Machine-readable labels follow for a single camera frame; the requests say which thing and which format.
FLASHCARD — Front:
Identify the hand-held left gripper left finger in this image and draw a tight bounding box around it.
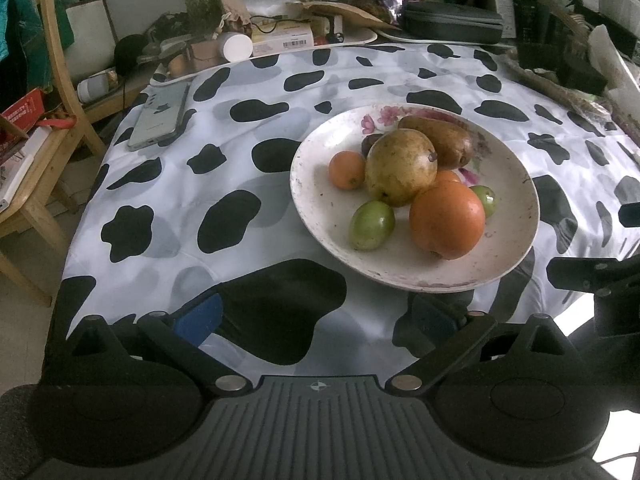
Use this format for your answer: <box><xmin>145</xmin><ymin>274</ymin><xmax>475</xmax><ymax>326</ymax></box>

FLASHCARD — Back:
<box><xmin>67</xmin><ymin>294</ymin><xmax>249</xmax><ymax>395</ymax></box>

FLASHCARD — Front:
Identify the white box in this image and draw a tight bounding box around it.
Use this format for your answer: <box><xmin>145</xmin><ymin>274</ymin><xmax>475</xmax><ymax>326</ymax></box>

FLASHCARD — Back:
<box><xmin>492</xmin><ymin>0</ymin><xmax>518</xmax><ymax>41</ymax></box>

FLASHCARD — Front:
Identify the elongated brown pear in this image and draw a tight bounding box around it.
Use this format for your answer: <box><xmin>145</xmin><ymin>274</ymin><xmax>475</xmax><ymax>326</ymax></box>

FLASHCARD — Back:
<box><xmin>397</xmin><ymin>115</ymin><xmax>476</xmax><ymax>170</ymax></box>

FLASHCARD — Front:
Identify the black cable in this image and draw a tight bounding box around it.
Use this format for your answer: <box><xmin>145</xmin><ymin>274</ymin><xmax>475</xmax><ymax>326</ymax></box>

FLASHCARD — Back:
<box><xmin>247</xmin><ymin>14</ymin><xmax>301</xmax><ymax>36</ymax></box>

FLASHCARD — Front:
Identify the large orange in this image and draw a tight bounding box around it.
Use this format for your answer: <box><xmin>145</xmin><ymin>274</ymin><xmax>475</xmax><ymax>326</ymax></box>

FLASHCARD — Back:
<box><xmin>409</xmin><ymin>180</ymin><xmax>487</xmax><ymax>260</ymax></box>

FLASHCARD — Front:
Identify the teal bag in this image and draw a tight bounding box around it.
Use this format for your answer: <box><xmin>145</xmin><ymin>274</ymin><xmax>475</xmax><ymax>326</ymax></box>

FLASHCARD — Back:
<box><xmin>0</xmin><ymin>0</ymin><xmax>43</xmax><ymax>91</ymax></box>

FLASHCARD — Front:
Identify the yellow box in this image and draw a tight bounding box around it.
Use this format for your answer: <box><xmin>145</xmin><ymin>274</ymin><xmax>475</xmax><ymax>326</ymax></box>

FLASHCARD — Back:
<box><xmin>250</xmin><ymin>21</ymin><xmax>316</xmax><ymax>57</ymax></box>

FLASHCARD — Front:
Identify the white cylindrical container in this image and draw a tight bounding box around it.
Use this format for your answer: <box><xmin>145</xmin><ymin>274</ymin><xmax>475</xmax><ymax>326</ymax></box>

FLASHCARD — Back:
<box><xmin>76</xmin><ymin>70</ymin><xmax>121</xmax><ymax>104</ymax></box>

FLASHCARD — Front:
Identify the crumpled brown paper bag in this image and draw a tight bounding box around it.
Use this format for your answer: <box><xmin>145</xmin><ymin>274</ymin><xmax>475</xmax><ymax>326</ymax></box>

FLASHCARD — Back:
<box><xmin>207</xmin><ymin>0</ymin><xmax>251</xmax><ymax>26</ymax></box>

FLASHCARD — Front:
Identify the wooden chair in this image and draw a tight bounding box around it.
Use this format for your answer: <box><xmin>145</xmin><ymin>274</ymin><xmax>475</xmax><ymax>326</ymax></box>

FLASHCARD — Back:
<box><xmin>0</xmin><ymin>0</ymin><xmax>108</xmax><ymax>308</ymax></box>

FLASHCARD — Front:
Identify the white bottle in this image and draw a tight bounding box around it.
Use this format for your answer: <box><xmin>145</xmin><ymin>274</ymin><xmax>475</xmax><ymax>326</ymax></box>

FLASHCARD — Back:
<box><xmin>216</xmin><ymin>31</ymin><xmax>254</xmax><ymax>62</ymax></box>

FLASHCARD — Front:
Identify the round brown pear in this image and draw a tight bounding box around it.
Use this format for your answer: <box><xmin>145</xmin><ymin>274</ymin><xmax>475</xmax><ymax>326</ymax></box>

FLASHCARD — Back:
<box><xmin>364</xmin><ymin>129</ymin><xmax>439</xmax><ymax>208</ymax></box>

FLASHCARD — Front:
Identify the cow print tablecloth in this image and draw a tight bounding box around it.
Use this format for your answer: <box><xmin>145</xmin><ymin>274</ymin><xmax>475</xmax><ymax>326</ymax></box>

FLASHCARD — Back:
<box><xmin>42</xmin><ymin>42</ymin><xmax>640</xmax><ymax>386</ymax></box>

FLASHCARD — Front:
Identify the grey zip case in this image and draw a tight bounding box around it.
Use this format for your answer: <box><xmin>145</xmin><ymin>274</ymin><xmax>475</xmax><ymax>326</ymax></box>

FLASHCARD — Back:
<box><xmin>401</xmin><ymin>1</ymin><xmax>505</xmax><ymax>45</ymax></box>

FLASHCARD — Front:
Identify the black round object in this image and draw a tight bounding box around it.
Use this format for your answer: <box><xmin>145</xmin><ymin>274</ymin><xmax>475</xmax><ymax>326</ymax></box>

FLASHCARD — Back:
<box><xmin>114</xmin><ymin>34</ymin><xmax>147</xmax><ymax>75</ymax></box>

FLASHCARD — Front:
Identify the small green fruit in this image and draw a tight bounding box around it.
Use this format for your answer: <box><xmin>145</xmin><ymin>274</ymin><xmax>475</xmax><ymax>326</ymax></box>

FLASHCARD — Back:
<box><xmin>348</xmin><ymin>201</ymin><xmax>396</xmax><ymax>252</ymax></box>
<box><xmin>469</xmin><ymin>185</ymin><xmax>497</xmax><ymax>219</ymax></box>

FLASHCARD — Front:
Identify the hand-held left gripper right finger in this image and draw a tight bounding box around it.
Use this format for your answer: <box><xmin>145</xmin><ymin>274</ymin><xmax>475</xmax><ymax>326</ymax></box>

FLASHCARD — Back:
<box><xmin>386</xmin><ymin>297</ymin><xmax>581</xmax><ymax>395</ymax></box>

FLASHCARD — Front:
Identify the white floral plate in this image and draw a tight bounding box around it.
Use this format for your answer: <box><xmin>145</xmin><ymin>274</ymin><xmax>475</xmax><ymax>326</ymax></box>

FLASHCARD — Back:
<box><xmin>290</xmin><ymin>104</ymin><xmax>541</xmax><ymax>293</ymax></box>

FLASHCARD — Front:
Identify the red box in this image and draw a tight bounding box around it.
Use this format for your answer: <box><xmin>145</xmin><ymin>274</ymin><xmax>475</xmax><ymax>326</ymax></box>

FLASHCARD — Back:
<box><xmin>0</xmin><ymin>87</ymin><xmax>48</xmax><ymax>141</ymax></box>

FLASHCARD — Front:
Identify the white framed board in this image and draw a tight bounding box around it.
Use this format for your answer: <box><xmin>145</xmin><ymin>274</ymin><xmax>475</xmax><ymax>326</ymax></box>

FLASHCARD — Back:
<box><xmin>64</xmin><ymin>0</ymin><xmax>121</xmax><ymax>83</ymax></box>

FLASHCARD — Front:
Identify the black box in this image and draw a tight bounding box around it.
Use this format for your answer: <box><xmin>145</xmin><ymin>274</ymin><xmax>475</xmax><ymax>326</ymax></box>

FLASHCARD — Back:
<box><xmin>557</xmin><ymin>55</ymin><xmax>608</xmax><ymax>97</ymax></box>

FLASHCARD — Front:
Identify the silver smartphone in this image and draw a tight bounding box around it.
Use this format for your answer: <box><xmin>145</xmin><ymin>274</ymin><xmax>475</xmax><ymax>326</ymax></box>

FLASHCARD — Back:
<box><xmin>126</xmin><ymin>81</ymin><xmax>192</xmax><ymax>152</ymax></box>

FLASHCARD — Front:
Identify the small brown box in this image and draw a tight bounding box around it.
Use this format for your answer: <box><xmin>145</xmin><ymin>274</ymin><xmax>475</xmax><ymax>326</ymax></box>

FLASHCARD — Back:
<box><xmin>186</xmin><ymin>40</ymin><xmax>226</xmax><ymax>67</ymax></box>

